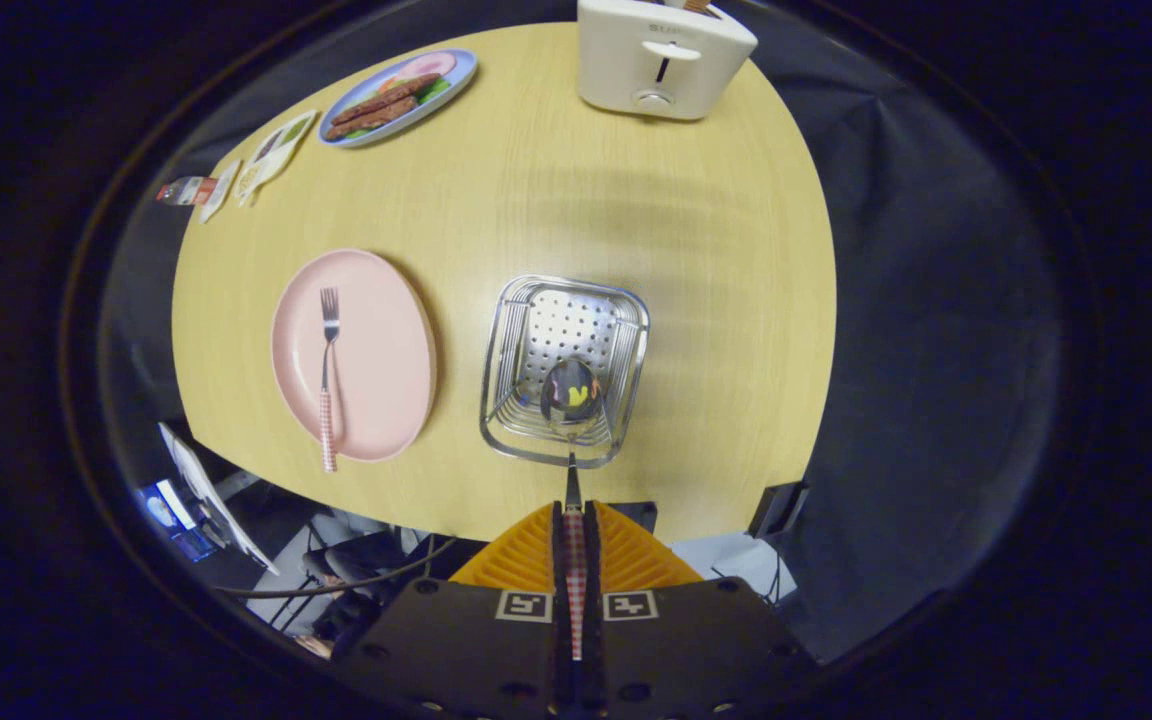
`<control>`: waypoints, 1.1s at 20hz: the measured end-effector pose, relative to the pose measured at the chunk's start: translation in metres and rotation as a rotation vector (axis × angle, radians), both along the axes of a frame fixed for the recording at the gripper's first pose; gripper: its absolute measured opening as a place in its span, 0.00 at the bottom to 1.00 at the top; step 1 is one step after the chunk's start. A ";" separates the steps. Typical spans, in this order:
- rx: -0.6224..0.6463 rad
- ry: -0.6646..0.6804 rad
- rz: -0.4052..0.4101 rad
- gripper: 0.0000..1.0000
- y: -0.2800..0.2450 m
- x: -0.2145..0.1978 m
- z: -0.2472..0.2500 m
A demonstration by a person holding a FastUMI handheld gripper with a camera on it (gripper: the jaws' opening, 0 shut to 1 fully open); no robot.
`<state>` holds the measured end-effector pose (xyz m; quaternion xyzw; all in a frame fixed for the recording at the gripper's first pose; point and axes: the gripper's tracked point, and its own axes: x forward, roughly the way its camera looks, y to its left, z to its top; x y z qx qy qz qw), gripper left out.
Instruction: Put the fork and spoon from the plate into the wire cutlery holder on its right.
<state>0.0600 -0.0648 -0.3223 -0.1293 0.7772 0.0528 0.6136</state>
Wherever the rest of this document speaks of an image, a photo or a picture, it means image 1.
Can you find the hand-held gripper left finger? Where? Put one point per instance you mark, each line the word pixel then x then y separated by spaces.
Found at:
pixel 557 560

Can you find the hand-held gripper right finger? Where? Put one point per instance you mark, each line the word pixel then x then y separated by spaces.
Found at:
pixel 592 560

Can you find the small black box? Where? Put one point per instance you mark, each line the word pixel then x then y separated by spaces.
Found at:
pixel 776 510

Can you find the metal perforated basket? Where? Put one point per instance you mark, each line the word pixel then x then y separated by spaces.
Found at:
pixel 576 320

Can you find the pink round plate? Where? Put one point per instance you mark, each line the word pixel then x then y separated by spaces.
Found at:
pixel 376 350

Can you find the white board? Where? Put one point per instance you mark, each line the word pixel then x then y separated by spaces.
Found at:
pixel 211 495

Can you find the lit computer screen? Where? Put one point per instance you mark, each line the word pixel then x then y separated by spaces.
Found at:
pixel 171 515

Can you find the black backdrop cloth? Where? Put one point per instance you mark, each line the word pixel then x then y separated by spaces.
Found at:
pixel 936 350

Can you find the brown meat strip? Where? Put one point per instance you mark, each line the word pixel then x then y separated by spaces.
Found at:
pixel 371 118
pixel 391 96

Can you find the green lettuce leaf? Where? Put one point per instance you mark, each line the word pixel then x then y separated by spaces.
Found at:
pixel 434 90

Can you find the white divided condiment dish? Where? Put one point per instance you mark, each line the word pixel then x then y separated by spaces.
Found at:
pixel 276 155

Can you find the small white tray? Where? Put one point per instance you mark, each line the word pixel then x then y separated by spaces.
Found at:
pixel 221 190

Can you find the blue oval plate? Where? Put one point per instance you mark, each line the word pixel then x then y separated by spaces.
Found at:
pixel 456 70

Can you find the white toaster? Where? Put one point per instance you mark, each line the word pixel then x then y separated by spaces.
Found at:
pixel 636 60

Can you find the pink ham slice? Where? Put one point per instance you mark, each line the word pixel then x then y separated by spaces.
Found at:
pixel 430 65

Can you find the clear bottle with red cap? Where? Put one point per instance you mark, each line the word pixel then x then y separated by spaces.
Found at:
pixel 186 190

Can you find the brown toast slice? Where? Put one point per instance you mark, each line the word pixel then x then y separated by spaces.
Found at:
pixel 697 5

